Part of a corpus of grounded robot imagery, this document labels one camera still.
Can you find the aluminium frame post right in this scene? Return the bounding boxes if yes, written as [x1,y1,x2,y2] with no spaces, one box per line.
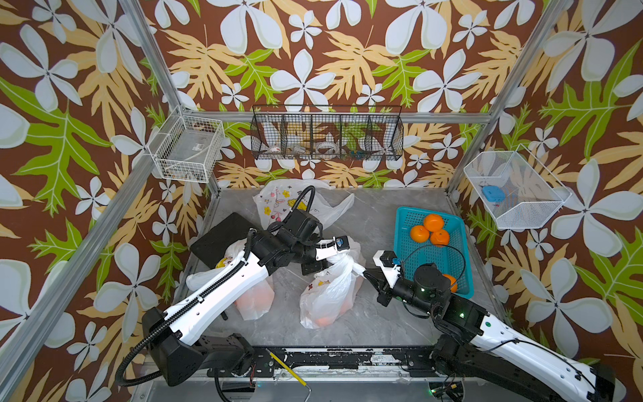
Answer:
[446,1,573,194]

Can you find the white wire basket left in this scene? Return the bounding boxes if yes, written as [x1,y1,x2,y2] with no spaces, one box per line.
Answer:
[148,107,225,184]

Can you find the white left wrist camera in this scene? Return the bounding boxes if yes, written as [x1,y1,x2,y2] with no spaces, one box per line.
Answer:
[315,236,350,261]

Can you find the black plastic tool case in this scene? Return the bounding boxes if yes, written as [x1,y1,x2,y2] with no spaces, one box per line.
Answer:
[190,212,255,269]

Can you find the white wire basket right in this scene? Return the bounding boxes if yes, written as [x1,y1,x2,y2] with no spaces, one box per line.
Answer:
[464,145,572,230]

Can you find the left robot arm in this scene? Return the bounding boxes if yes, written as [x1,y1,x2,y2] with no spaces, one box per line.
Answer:
[115,185,344,387]

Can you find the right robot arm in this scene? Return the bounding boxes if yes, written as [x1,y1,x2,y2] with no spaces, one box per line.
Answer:
[363,262,616,401]

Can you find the orange top of pile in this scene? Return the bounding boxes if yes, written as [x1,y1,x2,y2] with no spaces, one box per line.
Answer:
[423,214,445,233]

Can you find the white wire basket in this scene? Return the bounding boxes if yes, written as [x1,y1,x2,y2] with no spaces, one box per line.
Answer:
[148,107,225,184]
[464,145,572,230]

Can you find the black wire basket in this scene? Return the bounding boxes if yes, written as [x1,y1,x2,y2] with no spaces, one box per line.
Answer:
[249,104,405,161]

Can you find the blue object in basket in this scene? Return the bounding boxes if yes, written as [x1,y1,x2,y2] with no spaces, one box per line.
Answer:
[482,185,506,204]

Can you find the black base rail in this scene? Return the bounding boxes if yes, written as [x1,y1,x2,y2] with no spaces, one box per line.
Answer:
[249,346,439,379]

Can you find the orange front right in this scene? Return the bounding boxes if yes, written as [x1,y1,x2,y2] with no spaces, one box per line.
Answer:
[443,274,458,293]

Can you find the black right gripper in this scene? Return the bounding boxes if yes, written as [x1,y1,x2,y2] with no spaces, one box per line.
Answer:
[360,268,436,319]

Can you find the aluminium frame rear bar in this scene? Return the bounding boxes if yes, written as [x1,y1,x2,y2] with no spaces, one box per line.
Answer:
[193,110,493,126]

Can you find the orange right large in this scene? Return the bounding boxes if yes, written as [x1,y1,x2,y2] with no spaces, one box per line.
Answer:
[430,229,450,246]

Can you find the teal plastic basket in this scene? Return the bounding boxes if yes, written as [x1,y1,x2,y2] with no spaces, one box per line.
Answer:
[394,207,474,299]

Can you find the orange small back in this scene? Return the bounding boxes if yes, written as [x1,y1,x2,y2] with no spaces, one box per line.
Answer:
[410,225,430,244]

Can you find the white printed plastic bag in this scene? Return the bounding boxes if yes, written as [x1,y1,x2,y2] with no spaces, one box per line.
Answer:
[186,240,275,321]

